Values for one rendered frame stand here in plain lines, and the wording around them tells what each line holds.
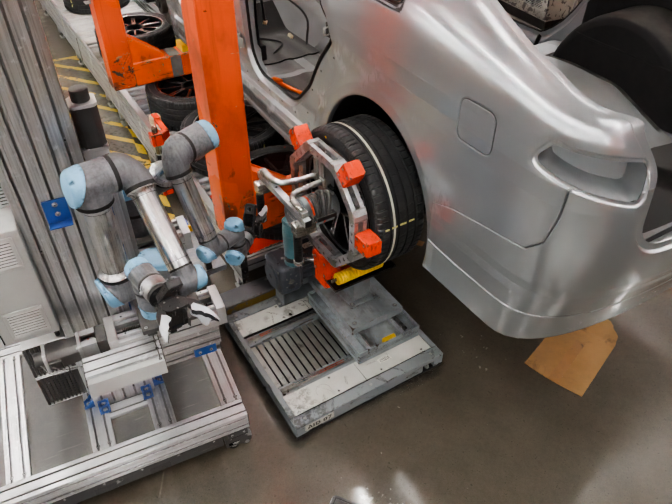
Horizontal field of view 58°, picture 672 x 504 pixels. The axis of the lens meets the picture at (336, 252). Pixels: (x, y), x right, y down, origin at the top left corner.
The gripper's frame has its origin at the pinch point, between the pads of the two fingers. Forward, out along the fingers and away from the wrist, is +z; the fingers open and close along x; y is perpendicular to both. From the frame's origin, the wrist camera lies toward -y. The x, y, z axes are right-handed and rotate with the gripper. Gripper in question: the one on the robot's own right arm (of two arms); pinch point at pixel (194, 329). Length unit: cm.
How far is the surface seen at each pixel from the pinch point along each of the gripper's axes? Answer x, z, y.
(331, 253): -103, -60, 52
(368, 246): -91, -27, 24
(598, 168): -114, 37, -35
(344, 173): -89, -44, -1
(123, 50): -110, -294, 31
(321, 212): -80, -45, 14
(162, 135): -100, -223, 62
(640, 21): -258, -29, -47
